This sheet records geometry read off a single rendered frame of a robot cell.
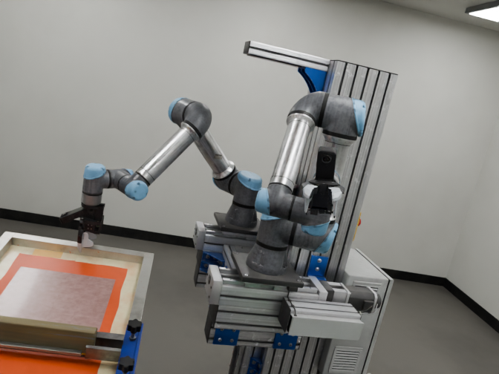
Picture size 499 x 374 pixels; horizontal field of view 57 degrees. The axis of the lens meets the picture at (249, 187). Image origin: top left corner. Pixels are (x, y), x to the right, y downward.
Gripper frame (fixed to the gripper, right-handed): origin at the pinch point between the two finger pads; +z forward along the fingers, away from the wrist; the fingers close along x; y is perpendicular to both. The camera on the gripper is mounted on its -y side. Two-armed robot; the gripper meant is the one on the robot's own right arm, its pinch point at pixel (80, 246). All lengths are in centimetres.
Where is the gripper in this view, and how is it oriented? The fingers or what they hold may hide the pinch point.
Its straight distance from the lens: 198.3
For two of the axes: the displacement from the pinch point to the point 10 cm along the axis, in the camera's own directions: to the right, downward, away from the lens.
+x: -0.9, -3.6, 9.3
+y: 9.7, 1.8, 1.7
